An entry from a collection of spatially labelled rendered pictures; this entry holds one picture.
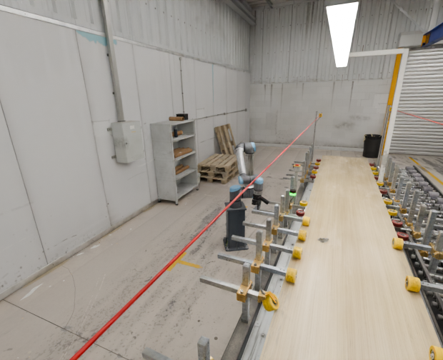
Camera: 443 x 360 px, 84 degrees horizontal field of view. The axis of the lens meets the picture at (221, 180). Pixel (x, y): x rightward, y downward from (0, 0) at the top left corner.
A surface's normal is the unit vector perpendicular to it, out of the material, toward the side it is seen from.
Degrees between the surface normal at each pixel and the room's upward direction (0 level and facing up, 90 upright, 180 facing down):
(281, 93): 90
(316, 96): 90
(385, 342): 0
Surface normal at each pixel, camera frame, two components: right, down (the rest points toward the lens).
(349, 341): -0.02, -0.95
